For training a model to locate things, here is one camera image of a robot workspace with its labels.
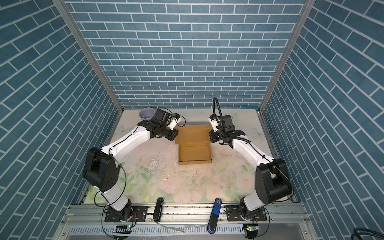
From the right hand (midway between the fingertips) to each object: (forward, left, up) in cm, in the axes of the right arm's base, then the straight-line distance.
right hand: (209, 131), depth 89 cm
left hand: (-3, +19, 0) cm, 19 cm away
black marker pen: (-42, +24, -14) cm, 50 cm away
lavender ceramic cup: (+21, +48, -10) cm, 54 cm away
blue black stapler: (-44, -4, -17) cm, 48 cm away
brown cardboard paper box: (-5, +9, -9) cm, 14 cm away
